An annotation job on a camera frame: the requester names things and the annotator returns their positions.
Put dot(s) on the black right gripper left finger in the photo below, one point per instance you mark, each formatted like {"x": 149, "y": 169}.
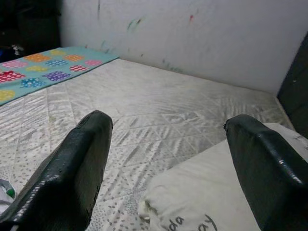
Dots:
{"x": 67, "y": 180}

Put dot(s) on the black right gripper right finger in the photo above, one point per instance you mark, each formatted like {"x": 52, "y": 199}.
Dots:
{"x": 272, "y": 180}

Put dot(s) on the white green wrapper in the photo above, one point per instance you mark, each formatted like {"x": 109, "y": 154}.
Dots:
{"x": 6, "y": 190}

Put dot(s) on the teal patchwork polka dot blanket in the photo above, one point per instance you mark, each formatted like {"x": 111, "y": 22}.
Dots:
{"x": 36, "y": 79}

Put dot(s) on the black sports bag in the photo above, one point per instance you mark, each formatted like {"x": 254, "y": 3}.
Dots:
{"x": 26, "y": 51}

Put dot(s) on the white printed pillow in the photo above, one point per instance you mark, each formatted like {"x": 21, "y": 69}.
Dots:
{"x": 197, "y": 187}

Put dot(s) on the quilted grey mattress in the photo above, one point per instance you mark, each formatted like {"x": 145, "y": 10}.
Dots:
{"x": 156, "y": 101}

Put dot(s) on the black tufted headboard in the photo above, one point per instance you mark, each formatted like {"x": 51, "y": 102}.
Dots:
{"x": 297, "y": 84}

